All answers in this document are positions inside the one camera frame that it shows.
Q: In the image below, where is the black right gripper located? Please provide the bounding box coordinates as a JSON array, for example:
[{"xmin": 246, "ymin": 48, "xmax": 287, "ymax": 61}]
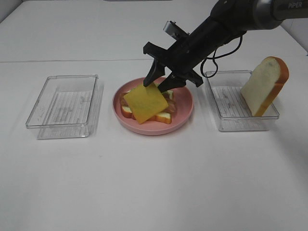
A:
[{"xmin": 143, "ymin": 32, "xmax": 204, "ymax": 93}]

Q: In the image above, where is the yellow cheese slice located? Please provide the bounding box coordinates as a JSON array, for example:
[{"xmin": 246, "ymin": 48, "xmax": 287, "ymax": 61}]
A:
[{"xmin": 124, "ymin": 83, "xmax": 168, "ymax": 124}]

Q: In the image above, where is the pink bacon strip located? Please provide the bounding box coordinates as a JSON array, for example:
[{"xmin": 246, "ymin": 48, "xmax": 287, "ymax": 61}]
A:
[{"xmin": 119, "ymin": 92, "xmax": 177, "ymax": 118}]

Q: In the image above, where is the bread slice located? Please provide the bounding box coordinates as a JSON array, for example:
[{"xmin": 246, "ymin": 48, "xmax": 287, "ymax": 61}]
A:
[
  {"xmin": 240, "ymin": 56, "xmax": 289, "ymax": 117},
  {"xmin": 131, "ymin": 111, "xmax": 177, "ymax": 124}
]

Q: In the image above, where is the green lettuce leaf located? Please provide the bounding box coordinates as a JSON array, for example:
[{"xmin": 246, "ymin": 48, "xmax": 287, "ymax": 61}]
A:
[{"xmin": 162, "ymin": 90, "xmax": 174, "ymax": 100}]

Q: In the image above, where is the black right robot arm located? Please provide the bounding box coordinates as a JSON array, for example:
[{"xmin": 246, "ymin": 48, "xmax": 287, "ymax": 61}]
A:
[{"xmin": 143, "ymin": 0, "xmax": 308, "ymax": 92}]

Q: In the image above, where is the pink round plate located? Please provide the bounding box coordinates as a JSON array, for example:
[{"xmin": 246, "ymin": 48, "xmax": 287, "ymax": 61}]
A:
[{"xmin": 113, "ymin": 78, "xmax": 193, "ymax": 135}]

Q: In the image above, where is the clear right plastic tray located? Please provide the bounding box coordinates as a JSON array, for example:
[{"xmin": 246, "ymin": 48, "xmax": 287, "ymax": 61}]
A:
[{"xmin": 204, "ymin": 70, "xmax": 280, "ymax": 132}]

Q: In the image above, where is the clear plastic tray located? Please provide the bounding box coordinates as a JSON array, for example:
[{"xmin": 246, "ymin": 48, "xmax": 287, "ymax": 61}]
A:
[
  {"xmin": 204, "ymin": 70, "xmax": 280, "ymax": 132},
  {"xmin": 26, "ymin": 75, "xmax": 100, "ymax": 140}
]

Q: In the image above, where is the clear left plastic tray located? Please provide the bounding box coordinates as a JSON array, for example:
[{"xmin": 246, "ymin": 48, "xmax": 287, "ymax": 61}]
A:
[{"xmin": 26, "ymin": 75, "xmax": 100, "ymax": 140}]

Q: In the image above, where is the standing bread slice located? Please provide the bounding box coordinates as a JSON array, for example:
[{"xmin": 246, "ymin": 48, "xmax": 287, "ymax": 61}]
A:
[{"xmin": 240, "ymin": 56, "xmax": 289, "ymax": 117}]

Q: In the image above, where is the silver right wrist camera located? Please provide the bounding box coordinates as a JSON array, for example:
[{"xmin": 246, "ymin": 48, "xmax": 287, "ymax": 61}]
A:
[{"xmin": 163, "ymin": 21, "xmax": 189, "ymax": 40}]

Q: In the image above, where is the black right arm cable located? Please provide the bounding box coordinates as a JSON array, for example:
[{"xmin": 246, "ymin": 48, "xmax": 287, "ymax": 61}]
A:
[{"xmin": 200, "ymin": 33, "xmax": 244, "ymax": 78}]

